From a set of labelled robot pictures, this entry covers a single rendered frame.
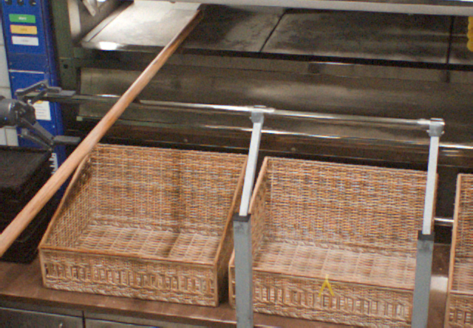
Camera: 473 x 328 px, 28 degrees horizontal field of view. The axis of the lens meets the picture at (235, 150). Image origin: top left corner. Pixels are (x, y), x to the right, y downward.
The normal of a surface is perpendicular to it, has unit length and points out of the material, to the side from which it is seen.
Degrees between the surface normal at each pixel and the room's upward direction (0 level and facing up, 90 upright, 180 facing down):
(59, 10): 90
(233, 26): 0
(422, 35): 0
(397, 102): 70
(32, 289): 0
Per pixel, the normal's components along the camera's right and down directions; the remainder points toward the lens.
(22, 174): -0.03, -0.90
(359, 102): -0.23, 0.10
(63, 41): -0.24, 0.44
